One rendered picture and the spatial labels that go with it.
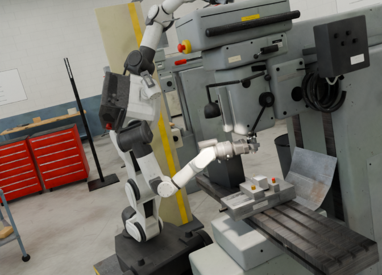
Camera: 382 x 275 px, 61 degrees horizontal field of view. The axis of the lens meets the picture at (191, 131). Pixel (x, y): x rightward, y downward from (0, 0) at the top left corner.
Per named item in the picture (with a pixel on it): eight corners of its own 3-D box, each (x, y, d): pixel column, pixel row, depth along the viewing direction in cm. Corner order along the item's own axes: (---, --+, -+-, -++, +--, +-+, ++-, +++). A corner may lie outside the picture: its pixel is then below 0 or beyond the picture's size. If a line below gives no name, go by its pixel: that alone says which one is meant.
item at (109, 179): (89, 191, 521) (48, 60, 474) (87, 183, 567) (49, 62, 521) (119, 181, 537) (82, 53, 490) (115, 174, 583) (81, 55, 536)
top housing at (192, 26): (201, 50, 131) (192, 8, 128) (179, 55, 155) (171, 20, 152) (295, 29, 146) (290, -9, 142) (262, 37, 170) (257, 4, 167)
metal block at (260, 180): (260, 191, 162) (257, 180, 161) (253, 187, 168) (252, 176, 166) (269, 188, 164) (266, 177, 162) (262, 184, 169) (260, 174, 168)
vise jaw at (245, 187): (254, 200, 157) (253, 193, 156) (240, 191, 171) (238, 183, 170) (265, 196, 158) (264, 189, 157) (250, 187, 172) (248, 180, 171)
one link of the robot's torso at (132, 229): (128, 236, 228) (123, 219, 225) (152, 223, 238) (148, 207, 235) (140, 246, 211) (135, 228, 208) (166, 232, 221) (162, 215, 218)
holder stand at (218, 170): (231, 188, 193) (224, 157, 188) (209, 180, 212) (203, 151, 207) (245, 180, 199) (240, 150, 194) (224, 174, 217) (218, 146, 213)
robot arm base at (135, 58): (120, 73, 169) (140, 73, 165) (124, 50, 171) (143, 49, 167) (135, 82, 183) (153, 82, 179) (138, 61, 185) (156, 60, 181)
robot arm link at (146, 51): (134, 42, 172) (126, 66, 171) (148, 44, 169) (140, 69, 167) (144, 51, 183) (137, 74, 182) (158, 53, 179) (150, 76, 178)
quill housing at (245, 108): (244, 138, 147) (231, 67, 140) (223, 132, 166) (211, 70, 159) (279, 126, 153) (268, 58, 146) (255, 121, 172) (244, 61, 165)
